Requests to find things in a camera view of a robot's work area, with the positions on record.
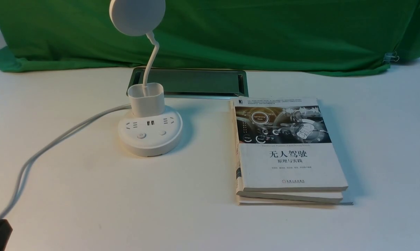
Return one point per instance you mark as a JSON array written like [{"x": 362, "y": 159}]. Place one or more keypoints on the silver binder clip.
[{"x": 389, "y": 58}]

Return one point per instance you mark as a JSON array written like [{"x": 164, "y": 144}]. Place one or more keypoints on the metal desk cable hatch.
[{"x": 201, "y": 83}]

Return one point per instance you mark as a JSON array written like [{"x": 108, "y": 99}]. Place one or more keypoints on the bottom white book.
[{"x": 289, "y": 198}]

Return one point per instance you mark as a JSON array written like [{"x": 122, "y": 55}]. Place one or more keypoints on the top white paperback book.
[{"x": 283, "y": 145}]

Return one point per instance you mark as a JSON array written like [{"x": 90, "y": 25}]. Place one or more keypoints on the white desk lamp socket base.
[{"x": 151, "y": 128}]

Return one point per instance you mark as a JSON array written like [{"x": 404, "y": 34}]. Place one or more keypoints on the green backdrop cloth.
[{"x": 325, "y": 37}]

